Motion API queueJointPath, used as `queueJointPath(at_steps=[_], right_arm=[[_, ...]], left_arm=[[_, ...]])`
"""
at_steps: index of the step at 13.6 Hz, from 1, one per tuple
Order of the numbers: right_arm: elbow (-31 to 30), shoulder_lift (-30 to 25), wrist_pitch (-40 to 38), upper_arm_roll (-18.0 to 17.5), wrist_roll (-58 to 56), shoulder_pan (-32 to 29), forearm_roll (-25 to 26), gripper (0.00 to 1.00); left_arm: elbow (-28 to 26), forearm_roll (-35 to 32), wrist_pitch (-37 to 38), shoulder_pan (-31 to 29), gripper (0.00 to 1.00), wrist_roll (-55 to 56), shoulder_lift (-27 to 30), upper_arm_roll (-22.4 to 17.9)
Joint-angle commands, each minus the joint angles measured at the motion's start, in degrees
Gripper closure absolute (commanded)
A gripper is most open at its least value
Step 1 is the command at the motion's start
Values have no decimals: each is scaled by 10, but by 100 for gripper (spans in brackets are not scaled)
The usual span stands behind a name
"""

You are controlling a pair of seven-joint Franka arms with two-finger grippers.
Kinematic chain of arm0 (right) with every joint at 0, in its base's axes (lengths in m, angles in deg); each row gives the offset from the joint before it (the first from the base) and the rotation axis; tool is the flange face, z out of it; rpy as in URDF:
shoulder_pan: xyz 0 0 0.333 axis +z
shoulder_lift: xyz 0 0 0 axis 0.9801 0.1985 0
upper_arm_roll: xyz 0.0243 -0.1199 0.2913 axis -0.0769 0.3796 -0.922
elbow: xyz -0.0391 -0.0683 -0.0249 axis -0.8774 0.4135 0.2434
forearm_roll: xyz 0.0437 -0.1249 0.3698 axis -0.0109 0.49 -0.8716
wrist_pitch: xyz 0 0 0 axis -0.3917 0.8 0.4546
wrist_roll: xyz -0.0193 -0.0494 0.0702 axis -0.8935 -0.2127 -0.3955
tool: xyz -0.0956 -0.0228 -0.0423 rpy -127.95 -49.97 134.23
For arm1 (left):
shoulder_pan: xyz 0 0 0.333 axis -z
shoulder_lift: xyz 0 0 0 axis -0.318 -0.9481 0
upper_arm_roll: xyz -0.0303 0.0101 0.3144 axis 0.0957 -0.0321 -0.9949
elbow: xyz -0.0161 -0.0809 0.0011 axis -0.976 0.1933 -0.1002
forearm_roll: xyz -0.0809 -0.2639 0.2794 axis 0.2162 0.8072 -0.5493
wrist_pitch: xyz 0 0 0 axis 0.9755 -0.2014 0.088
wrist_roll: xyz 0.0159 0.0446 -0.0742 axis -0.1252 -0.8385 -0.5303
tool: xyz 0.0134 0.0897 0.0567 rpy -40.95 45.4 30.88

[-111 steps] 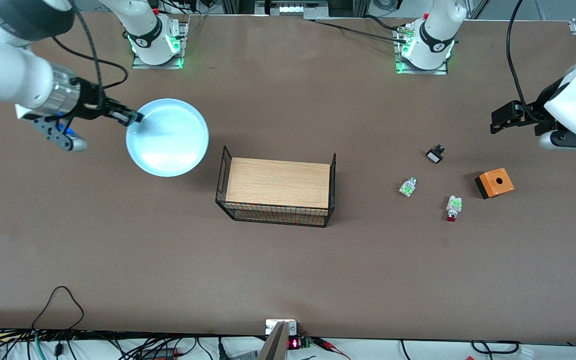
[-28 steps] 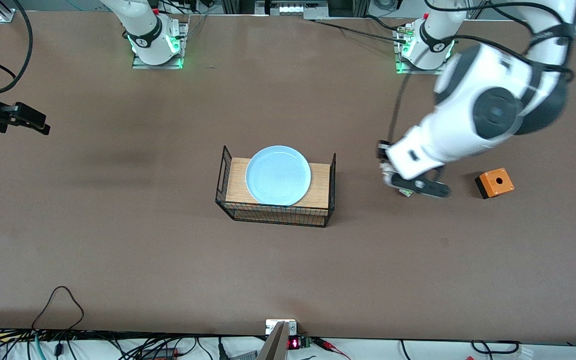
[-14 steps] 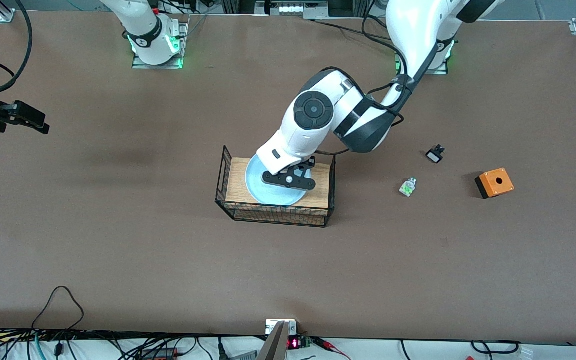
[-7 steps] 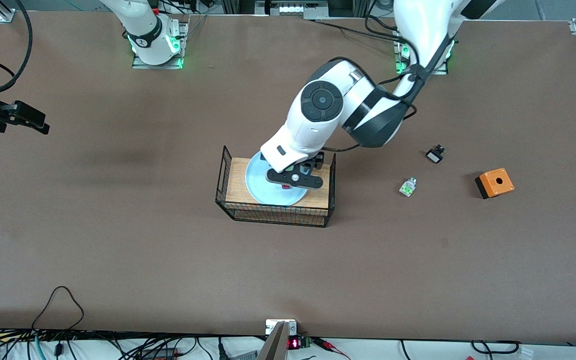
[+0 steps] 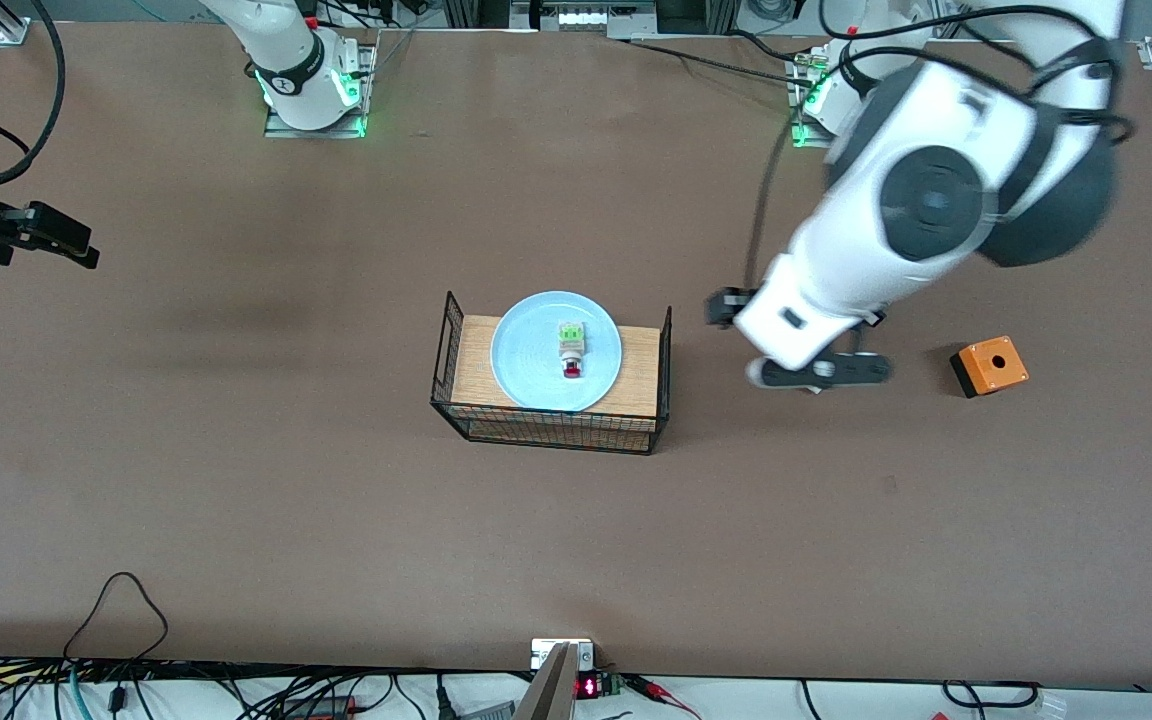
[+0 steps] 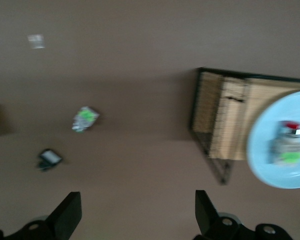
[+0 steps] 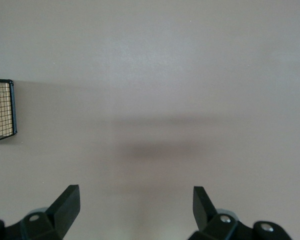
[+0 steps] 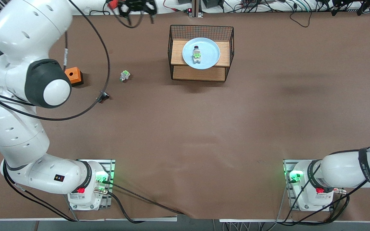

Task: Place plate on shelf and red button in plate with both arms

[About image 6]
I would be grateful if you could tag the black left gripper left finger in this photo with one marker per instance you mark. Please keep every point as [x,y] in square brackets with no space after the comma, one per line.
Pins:
[67,217]

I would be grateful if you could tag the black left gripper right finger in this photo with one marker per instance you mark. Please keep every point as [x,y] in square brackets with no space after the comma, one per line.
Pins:
[205,212]

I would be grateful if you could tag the light blue round plate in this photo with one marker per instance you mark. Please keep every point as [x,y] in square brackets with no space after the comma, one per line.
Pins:
[260,140]

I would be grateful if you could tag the red push button switch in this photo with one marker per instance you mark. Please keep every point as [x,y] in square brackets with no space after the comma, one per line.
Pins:
[287,145]

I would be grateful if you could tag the black square white-faced push button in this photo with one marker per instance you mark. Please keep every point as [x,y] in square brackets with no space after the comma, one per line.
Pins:
[50,157]

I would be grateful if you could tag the clear tape patch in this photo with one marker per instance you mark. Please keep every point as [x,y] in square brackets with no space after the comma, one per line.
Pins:
[36,41]

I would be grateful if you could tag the green push button switch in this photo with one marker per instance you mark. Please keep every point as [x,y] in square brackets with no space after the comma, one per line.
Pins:
[85,118]

